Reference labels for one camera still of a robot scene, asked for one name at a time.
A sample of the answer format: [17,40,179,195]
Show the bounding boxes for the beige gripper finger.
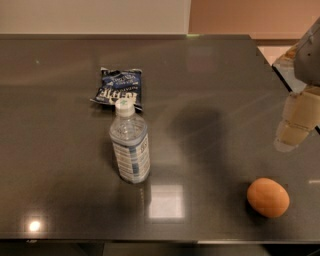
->
[273,44,297,69]
[274,85,320,152]

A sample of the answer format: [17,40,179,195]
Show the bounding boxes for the orange fruit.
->
[247,178,290,218]

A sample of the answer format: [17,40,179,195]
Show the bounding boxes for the clear plastic water bottle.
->
[109,98,151,184]

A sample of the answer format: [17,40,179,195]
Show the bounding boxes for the blue snack bag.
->
[91,67,143,111]

